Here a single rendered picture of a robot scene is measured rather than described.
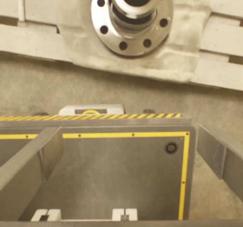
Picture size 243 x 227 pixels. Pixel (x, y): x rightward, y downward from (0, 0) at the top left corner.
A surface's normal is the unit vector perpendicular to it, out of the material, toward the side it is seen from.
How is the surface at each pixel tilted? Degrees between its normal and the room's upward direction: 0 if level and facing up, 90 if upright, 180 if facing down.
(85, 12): 60
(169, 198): 0
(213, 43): 0
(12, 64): 0
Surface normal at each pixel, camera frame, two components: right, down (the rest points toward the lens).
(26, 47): -0.01, 0.25
